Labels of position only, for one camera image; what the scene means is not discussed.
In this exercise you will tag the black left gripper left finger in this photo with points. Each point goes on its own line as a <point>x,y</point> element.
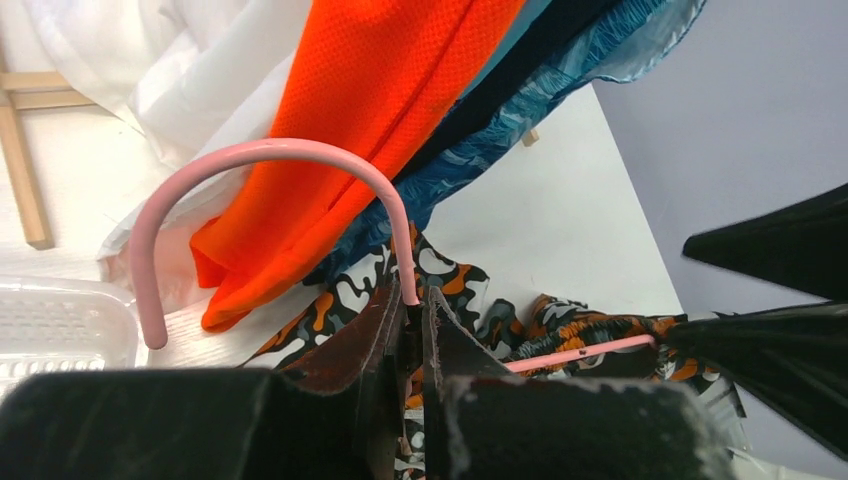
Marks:
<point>335,414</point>

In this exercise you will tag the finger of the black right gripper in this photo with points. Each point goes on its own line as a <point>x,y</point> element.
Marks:
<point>802,247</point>
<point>793,359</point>

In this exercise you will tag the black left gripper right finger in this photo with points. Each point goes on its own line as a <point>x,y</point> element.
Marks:
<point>483,422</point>

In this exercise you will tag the camouflage orange black shorts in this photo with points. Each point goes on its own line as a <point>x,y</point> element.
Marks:
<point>556,324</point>

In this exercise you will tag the pink wire hanger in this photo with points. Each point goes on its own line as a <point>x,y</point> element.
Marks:
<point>143,235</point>

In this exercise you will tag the blue leaf print shorts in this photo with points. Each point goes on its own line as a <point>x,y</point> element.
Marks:
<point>622,47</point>

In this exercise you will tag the navy blue shorts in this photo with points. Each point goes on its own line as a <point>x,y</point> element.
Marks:
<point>559,23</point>

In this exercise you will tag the orange mesh shorts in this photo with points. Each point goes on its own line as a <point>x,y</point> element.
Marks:
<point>374,78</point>

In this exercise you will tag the teal shark print shorts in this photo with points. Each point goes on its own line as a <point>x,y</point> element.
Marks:
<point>531,10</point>

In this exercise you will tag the white plastic basket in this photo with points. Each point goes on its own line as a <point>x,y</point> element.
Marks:
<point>59,325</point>

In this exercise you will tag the white garment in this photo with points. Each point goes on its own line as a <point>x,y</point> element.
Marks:
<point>190,77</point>

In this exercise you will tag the wooden clothes rack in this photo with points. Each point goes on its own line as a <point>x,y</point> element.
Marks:
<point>26,132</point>

